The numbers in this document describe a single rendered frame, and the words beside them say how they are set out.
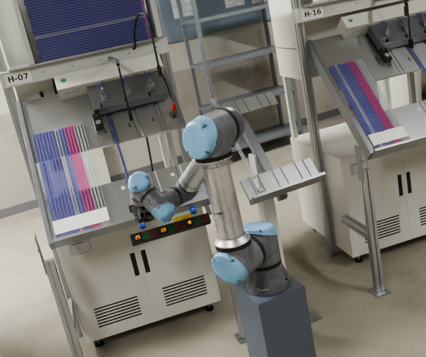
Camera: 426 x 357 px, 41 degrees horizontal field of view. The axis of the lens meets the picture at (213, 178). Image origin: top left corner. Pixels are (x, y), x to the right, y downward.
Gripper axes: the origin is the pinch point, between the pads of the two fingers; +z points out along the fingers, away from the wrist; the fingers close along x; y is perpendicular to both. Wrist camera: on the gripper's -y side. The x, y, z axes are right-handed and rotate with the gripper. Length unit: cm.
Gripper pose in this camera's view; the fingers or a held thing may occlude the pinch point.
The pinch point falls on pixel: (141, 214)
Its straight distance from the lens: 231.3
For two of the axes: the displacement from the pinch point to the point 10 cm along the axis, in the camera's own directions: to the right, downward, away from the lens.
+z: -0.7, 4.5, 8.9
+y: 3.2, 8.5, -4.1
